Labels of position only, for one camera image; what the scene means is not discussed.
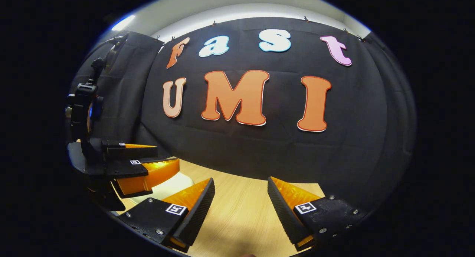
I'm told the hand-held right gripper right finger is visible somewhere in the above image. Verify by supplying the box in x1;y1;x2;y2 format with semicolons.
267;176;368;251

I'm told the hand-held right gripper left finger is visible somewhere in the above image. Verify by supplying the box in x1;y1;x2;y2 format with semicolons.
117;178;216;253

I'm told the cream yellow suitcase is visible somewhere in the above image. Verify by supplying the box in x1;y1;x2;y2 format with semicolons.
130;171;195;205

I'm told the black backdrop cloth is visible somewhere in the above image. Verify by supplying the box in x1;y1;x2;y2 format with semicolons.
70;16;417;213

